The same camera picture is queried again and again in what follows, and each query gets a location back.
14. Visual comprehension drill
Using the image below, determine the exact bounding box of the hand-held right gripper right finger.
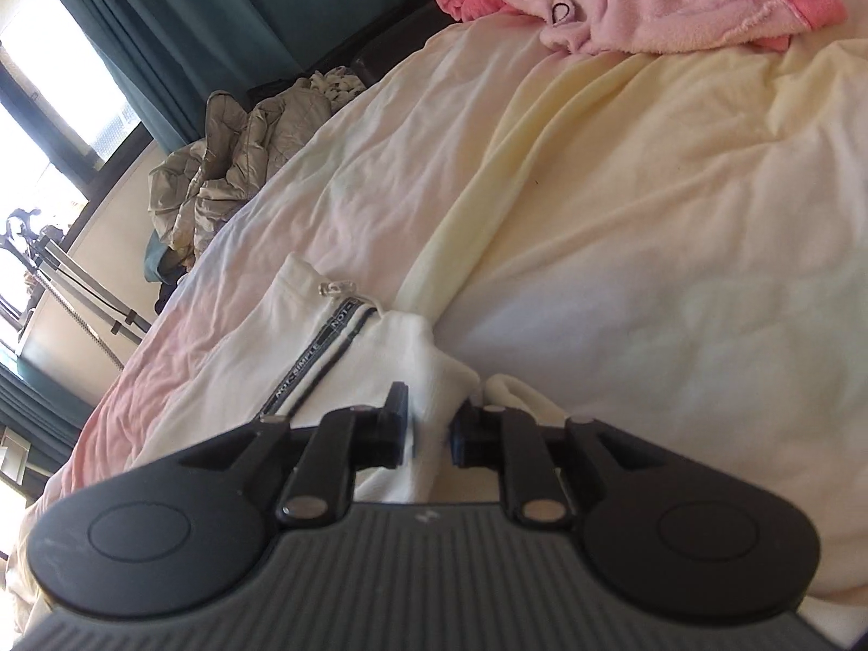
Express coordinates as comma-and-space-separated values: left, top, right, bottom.
449, 401, 662, 526

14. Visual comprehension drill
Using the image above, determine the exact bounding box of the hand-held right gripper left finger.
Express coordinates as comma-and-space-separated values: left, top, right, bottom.
177, 381, 411, 528

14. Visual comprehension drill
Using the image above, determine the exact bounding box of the white zip sweatshirt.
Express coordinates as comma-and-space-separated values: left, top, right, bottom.
145, 252, 577, 506

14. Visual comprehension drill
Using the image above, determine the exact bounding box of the pastel bed sheet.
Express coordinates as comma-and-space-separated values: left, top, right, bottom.
27, 0, 868, 651

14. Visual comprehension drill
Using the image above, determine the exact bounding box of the teal pillow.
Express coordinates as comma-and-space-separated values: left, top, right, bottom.
142, 244, 177, 286

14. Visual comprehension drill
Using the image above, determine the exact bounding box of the grey quilted blanket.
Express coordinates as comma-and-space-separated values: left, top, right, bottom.
148, 74, 333, 262

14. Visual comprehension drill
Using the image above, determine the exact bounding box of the garment steamer stand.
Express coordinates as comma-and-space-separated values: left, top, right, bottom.
0, 207, 154, 381

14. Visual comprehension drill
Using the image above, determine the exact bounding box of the white patterned cloth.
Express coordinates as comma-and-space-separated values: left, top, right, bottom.
308, 66, 367, 113

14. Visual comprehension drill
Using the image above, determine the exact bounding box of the teal curtain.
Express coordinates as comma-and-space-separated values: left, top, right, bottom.
0, 362, 92, 476
20, 0, 414, 164

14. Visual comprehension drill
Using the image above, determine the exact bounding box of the dark leather sofa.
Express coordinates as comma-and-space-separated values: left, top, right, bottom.
247, 0, 469, 103

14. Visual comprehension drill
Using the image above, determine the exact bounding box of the dark framed window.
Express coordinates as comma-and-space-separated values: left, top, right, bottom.
0, 0, 154, 327

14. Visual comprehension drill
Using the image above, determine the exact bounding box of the pink fleece robe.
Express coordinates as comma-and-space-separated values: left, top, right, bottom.
434, 0, 848, 56

